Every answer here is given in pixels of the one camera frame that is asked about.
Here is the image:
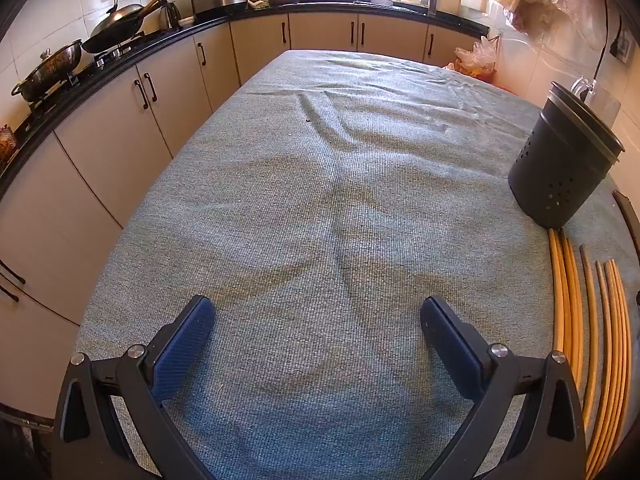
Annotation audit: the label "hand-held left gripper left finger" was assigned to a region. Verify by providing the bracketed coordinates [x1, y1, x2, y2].
[51, 295, 217, 480]

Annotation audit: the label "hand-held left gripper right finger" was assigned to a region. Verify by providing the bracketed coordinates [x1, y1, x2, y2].
[419, 295, 587, 480]

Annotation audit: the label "group of wooden chopsticks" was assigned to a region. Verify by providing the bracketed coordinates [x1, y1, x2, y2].
[547, 227, 632, 480]

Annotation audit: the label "black perforated utensil holder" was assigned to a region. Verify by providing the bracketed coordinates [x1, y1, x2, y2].
[507, 80, 626, 230]

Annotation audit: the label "grey-blue table cloth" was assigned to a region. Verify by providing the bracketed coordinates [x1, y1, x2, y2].
[75, 50, 640, 480]

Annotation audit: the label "cream base cabinets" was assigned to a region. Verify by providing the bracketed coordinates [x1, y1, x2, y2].
[0, 12, 486, 421]

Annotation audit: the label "orange plastic bag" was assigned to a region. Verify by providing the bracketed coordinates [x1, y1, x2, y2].
[452, 37, 498, 81]

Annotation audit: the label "gas stove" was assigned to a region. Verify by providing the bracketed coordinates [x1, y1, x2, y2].
[25, 30, 161, 111]

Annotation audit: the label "black kitchen countertop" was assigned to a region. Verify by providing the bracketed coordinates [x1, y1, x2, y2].
[0, 0, 490, 196]

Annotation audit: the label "steel wok with glass lid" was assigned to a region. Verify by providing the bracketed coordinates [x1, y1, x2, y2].
[11, 39, 83, 103]

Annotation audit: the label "wok with silver lid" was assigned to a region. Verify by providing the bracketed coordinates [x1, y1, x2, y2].
[81, 0, 161, 55]

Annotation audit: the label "steel kettle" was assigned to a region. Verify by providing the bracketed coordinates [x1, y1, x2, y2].
[159, 0, 183, 31]

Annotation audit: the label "wall socket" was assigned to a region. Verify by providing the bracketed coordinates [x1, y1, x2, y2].
[607, 30, 636, 63]

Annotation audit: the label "black power cable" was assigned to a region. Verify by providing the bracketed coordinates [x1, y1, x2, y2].
[592, 0, 611, 83]

